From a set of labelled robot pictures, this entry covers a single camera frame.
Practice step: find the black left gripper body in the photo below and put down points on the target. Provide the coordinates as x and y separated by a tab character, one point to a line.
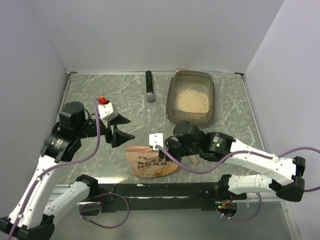
91	127

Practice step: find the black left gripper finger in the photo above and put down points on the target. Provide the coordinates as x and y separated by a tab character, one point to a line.
119	120
120	138

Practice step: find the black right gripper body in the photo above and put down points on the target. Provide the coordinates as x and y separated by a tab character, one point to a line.
177	149

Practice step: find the orange cat litter bag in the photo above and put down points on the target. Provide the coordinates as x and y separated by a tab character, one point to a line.
145	163

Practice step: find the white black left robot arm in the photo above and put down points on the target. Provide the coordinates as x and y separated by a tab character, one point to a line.
34	218

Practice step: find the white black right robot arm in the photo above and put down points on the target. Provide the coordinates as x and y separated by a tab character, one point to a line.
274	174

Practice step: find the beige clean litter pile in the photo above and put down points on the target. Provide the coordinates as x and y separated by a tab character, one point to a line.
191	100

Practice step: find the brown plastic litter box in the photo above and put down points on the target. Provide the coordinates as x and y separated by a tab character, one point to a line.
197	80

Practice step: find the black microphone with grey head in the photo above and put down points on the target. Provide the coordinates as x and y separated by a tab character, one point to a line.
150	97

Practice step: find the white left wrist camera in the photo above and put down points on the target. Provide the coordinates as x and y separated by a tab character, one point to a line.
106	109

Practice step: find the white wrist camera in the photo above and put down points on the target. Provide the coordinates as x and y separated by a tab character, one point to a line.
156	140
106	109

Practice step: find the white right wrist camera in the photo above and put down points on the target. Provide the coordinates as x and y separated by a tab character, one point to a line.
156	140

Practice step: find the aluminium frame rail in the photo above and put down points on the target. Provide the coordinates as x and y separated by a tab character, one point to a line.
267	198

